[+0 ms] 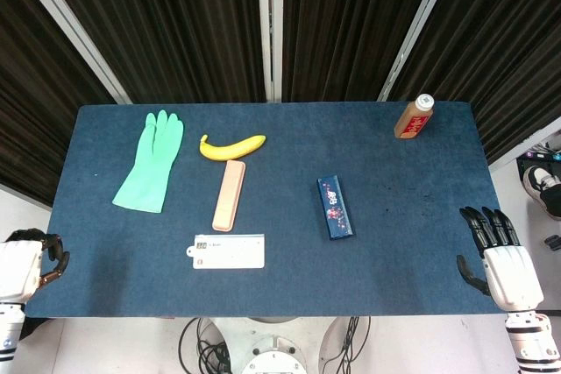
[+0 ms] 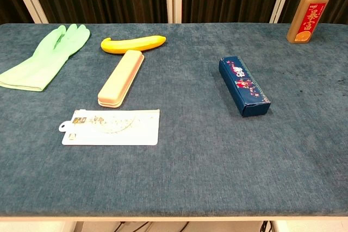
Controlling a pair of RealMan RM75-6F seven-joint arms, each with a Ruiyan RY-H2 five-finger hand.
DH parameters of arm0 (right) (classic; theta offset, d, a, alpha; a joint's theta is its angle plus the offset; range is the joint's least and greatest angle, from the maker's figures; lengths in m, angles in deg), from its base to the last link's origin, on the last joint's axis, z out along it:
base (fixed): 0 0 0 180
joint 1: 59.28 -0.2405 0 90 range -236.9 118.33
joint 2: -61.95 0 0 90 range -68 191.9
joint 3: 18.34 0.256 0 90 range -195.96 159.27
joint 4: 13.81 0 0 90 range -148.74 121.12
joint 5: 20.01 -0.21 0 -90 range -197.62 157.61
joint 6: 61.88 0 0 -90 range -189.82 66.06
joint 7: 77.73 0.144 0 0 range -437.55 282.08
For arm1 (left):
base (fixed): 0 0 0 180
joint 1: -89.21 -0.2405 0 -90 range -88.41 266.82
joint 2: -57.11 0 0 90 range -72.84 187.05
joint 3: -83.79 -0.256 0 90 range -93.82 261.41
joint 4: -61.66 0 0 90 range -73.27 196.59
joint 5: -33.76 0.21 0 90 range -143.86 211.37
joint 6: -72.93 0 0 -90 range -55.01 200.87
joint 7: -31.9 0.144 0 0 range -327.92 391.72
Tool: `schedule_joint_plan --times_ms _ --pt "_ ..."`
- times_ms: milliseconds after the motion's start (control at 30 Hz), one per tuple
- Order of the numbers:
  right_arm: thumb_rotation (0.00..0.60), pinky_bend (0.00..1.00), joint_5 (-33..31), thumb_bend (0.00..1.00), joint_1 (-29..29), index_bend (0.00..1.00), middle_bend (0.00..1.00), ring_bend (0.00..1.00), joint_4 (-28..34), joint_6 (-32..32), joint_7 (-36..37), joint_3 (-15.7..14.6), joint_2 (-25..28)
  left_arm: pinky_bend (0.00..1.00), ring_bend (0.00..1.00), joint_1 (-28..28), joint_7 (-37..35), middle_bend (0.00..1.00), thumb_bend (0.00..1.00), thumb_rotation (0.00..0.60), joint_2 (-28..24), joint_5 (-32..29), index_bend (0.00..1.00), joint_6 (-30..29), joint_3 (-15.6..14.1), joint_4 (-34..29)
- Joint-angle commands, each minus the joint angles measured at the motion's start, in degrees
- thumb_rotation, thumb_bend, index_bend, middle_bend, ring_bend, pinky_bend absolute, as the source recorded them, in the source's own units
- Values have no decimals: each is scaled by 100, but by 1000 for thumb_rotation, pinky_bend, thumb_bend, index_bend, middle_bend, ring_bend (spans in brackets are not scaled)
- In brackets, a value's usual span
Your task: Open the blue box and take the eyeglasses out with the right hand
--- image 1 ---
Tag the small black object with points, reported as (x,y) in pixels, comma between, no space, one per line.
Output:
(553,243)

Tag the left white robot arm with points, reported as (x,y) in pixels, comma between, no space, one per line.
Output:
(9,330)

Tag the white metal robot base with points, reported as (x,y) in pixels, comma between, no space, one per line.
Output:
(274,354)

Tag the pink oblong case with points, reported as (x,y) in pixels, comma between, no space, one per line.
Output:
(229,196)

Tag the brown bottle with red label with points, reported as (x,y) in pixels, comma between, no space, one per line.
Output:
(412,122)

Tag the black pleated curtain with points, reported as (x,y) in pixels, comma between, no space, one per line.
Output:
(175,19)
(35,107)
(342,19)
(504,32)

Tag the yellow banana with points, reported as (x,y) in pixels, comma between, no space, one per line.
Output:
(228,151)

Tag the green rubber glove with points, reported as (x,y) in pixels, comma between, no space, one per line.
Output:
(151,164)

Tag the black and white sneaker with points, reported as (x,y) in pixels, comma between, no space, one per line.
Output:
(537,181)

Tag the dark device with coloured lights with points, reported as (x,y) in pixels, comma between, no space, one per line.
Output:
(541,155)

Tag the white frame post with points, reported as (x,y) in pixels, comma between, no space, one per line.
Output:
(70,23)
(270,19)
(416,23)
(526,144)

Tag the blue felt table cover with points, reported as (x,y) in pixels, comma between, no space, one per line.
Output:
(131,260)

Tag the white card in clear pouch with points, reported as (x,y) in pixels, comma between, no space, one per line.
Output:
(232,253)

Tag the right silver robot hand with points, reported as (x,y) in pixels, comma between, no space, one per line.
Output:
(510,273)

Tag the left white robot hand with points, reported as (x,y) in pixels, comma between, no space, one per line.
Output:
(17,264)

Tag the blue glasses case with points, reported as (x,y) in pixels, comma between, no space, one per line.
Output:
(335,207)

